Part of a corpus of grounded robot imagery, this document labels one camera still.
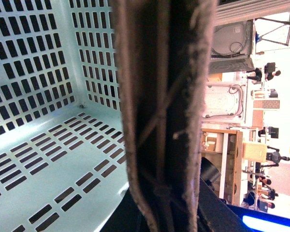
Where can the light teal plastic basket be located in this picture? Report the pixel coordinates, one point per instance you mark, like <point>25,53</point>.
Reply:
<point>62,154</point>

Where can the brown basket handle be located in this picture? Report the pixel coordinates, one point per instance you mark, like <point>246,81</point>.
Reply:
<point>162,55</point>

